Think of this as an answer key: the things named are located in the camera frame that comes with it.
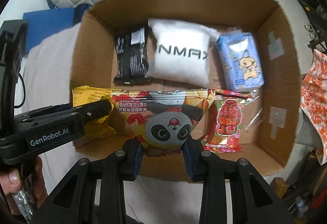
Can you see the black soft packet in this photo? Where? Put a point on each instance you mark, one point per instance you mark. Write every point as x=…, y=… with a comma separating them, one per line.
x=130, y=60

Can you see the blue foam mat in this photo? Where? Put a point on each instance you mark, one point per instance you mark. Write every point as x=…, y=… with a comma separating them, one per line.
x=46, y=24

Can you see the red snack packet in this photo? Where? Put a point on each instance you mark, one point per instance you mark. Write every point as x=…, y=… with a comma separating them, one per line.
x=224, y=121

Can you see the light blue tissue packet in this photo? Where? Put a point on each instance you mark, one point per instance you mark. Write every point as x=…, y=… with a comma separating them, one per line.
x=237, y=60

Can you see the dark blue cloth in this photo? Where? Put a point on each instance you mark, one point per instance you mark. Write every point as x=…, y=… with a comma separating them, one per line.
x=80, y=13

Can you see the white soft packet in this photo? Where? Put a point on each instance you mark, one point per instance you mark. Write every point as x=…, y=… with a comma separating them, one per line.
x=178, y=65

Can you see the person's left hand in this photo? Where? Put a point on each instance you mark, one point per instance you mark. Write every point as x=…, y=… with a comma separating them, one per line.
x=14, y=178

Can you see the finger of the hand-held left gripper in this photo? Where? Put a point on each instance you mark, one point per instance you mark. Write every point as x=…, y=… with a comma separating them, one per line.
x=97, y=110

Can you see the orange patterned cloth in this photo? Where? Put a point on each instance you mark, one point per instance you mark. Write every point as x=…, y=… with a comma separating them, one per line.
x=314, y=91

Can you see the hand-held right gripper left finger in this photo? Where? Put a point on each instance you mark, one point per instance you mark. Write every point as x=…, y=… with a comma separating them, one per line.
x=136, y=160

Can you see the yellow snack packet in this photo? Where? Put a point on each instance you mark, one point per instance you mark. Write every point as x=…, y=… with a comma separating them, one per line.
x=86, y=95

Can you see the orange panda snack packet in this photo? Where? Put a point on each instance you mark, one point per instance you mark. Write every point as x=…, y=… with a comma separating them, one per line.
x=166, y=127

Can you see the small brown box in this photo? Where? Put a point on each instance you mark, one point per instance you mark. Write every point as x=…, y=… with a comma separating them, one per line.
x=279, y=187

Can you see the brown wooden chair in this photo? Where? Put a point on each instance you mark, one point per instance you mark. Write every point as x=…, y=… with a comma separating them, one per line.
x=319, y=44

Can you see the black exercise equipment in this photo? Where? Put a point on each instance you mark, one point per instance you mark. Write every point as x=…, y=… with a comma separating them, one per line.
x=313, y=0

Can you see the cardboard box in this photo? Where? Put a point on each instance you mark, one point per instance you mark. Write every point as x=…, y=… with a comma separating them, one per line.
x=268, y=60

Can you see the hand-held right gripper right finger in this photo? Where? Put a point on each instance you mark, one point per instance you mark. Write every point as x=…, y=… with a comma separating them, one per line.
x=190, y=162

